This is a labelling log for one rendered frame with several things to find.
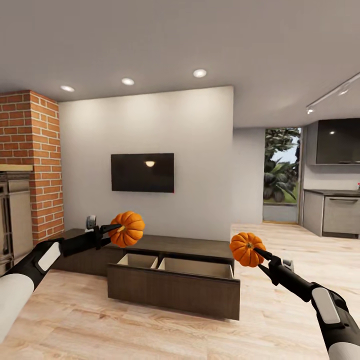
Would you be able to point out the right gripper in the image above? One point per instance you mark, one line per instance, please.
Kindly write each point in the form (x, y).
(278, 273)

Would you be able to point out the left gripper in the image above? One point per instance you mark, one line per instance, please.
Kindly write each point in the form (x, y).
(94, 239)

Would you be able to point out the pumpkin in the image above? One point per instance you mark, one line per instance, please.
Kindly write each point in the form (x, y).
(131, 229)
(242, 245)

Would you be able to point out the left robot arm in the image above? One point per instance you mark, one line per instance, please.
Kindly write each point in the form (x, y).
(18, 284)

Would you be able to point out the wood fireplace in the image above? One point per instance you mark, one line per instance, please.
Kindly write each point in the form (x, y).
(16, 237)

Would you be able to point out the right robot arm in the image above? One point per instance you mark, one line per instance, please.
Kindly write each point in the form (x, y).
(340, 332)

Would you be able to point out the dishwasher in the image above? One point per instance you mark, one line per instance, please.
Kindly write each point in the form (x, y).
(341, 216)

